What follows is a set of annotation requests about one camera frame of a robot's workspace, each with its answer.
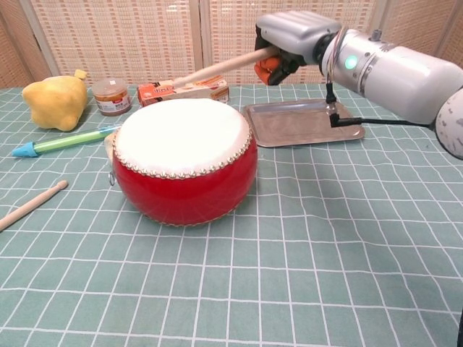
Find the red drum white skin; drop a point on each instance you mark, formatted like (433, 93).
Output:
(184, 188)

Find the green blue toy water pump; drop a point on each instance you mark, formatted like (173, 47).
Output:
(68, 141)

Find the wooden drumstick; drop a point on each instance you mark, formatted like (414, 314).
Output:
(224, 67)
(32, 204)

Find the stainless steel tray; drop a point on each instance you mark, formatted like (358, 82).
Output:
(289, 123)

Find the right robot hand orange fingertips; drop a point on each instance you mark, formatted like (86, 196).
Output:
(300, 34)

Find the orange biscuit box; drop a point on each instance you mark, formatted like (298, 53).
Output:
(159, 94)

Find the clear jar brown contents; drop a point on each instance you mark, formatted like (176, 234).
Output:
(110, 97)

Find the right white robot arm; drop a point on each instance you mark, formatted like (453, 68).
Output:
(398, 76)

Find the bamboo folding screen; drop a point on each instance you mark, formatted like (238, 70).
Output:
(119, 39)

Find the yellow plush toy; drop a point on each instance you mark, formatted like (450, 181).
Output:
(54, 103)

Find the green checked tablecloth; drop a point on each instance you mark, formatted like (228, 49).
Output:
(253, 282)

